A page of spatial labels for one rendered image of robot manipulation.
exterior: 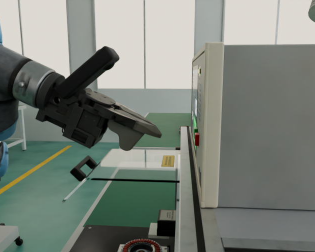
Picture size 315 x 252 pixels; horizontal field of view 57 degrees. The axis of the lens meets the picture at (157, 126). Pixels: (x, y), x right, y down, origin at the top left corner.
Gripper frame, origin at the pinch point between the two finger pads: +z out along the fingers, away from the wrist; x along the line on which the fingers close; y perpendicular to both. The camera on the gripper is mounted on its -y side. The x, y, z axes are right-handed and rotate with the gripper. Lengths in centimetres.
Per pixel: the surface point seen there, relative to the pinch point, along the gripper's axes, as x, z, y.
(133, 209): -57, 6, 46
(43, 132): -468, -188, 200
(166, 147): -154, 13, 42
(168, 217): -19.1, 12.6, 23.6
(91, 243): -29, -3, 47
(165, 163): -19.1, 5.7, 10.9
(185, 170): 0.1, 7.7, 4.4
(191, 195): 10.7, 8.4, 4.1
